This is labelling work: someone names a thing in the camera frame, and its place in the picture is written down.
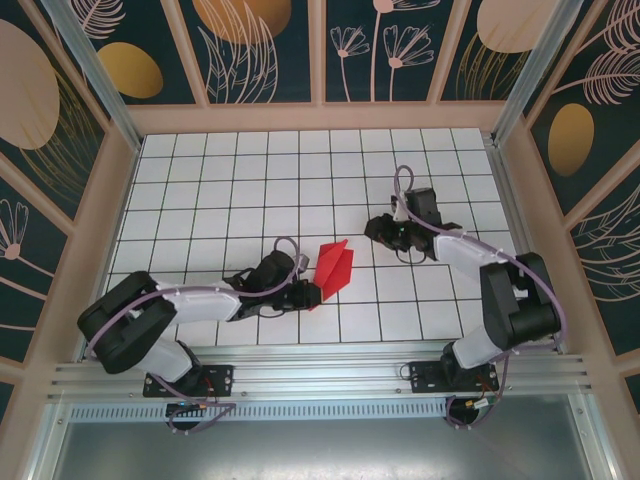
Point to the wall panel pale leaf outlines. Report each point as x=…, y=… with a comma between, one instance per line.
x=610, y=260

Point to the long aluminium mounting rail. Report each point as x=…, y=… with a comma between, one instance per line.
x=325, y=372

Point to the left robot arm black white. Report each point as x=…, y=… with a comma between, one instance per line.
x=200, y=306

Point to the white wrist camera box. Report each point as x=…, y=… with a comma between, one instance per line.
x=398, y=214
x=303, y=261

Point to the wall panel single flower outline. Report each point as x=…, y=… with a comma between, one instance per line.
x=20, y=260

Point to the aluminium corner post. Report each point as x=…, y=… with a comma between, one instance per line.
x=100, y=85
x=525, y=75

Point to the wall panel with leaf outlines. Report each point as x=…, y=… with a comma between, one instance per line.
x=240, y=50

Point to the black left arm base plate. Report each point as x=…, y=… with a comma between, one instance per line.
x=220, y=380

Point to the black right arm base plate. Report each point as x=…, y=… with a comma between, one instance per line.
x=425, y=377

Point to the aluminium side rail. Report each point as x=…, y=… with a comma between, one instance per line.
x=525, y=240

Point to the wall panel with peach circle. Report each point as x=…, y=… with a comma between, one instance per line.
x=500, y=30

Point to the wall panel gold oval feathers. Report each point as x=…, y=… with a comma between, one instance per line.
x=570, y=140

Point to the wall panel with golden oval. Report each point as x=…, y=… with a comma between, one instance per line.
x=130, y=70

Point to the small board with yellow connector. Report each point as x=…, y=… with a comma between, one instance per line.
x=482, y=402
x=190, y=407

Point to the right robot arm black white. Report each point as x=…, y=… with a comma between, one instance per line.
x=460, y=255

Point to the red paper sheet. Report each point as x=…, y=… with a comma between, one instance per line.
x=335, y=272

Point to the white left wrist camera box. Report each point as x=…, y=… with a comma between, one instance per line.
x=303, y=261

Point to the wall panel with pink flowers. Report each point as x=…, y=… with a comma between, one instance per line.
x=380, y=50

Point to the grey metal sheet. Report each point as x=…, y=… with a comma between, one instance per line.
x=325, y=450

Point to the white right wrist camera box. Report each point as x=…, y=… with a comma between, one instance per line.
x=398, y=214

